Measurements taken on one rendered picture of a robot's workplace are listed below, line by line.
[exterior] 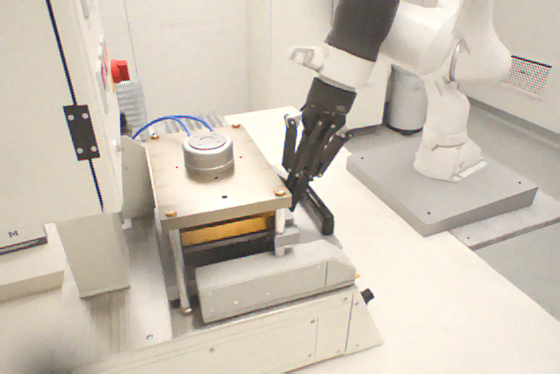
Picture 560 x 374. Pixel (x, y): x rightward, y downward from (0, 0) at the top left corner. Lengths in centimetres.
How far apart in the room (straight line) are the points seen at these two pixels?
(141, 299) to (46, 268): 39
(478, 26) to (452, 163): 38
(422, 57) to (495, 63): 48
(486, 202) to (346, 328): 63
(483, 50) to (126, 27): 236
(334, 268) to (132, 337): 31
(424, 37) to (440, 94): 53
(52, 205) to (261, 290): 31
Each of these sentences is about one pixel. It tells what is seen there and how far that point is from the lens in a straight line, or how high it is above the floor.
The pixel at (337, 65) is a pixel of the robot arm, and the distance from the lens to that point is 63.
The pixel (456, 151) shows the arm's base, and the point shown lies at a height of 90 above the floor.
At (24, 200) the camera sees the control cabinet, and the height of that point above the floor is 119.
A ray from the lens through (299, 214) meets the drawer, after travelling 77.
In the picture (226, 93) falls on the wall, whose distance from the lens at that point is 326.
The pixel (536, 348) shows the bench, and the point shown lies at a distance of 97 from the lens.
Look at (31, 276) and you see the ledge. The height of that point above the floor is 79.
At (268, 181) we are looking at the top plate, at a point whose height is 111.
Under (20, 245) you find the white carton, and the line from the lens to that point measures 112.
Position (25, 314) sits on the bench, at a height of 75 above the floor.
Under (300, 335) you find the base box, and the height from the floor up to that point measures 85.
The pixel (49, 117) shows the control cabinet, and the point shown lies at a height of 127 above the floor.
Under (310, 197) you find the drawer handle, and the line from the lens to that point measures 75.
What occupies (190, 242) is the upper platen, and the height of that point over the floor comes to 104.
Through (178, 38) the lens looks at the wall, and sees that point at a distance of 308.
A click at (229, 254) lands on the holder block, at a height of 100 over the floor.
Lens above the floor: 142
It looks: 31 degrees down
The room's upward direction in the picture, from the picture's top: straight up
